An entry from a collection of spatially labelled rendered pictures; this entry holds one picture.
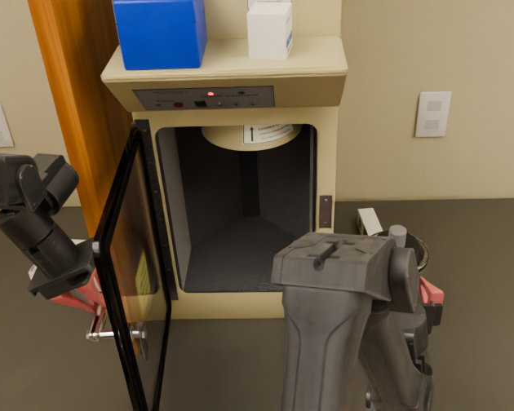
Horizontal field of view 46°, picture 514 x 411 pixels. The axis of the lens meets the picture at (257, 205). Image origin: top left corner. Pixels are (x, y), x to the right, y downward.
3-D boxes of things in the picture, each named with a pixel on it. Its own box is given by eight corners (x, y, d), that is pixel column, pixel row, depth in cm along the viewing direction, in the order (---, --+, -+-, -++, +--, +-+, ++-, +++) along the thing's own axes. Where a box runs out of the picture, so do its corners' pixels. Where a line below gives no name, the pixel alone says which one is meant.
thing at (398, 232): (363, 243, 105) (365, 212, 101) (417, 242, 104) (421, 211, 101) (369, 279, 97) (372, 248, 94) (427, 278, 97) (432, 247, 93)
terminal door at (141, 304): (170, 307, 116) (138, 121, 93) (149, 451, 91) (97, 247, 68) (166, 307, 116) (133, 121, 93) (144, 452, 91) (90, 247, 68)
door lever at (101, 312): (137, 300, 90) (135, 286, 89) (126, 347, 82) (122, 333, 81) (101, 301, 90) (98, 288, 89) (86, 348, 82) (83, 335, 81)
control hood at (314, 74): (128, 105, 93) (117, 42, 87) (339, 99, 91) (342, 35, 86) (112, 142, 84) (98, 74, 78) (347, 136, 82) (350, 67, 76)
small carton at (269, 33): (256, 45, 84) (254, 2, 80) (292, 46, 83) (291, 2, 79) (249, 59, 80) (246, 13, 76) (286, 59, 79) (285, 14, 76)
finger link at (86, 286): (89, 300, 91) (50, 258, 87) (128, 285, 89) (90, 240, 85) (77, 334, 86) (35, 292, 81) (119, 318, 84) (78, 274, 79)
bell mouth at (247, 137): (206, 104, 113) (203, 77, 110) (300, 102, 112) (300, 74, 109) (196, 152, 99) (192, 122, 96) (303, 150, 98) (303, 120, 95)
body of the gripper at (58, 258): (48, 267, 87) (14, 232, 84) (106, 243, 85) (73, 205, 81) (34, 300, 82) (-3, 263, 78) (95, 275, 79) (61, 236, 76)
